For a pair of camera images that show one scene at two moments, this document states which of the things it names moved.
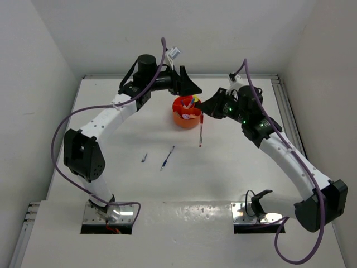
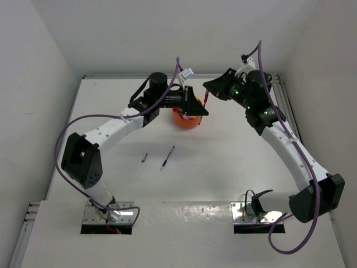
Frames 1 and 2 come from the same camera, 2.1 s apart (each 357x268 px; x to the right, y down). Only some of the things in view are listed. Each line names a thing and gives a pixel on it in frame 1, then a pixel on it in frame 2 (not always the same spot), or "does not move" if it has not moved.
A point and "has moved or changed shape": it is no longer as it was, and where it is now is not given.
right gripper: (210, 106) -> (218, 86)
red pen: (201, 135) has moved or changed shape
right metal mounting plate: (242, 214) does not move
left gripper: (181, 84) -> (188, 101)
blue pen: (164, 162) does not move
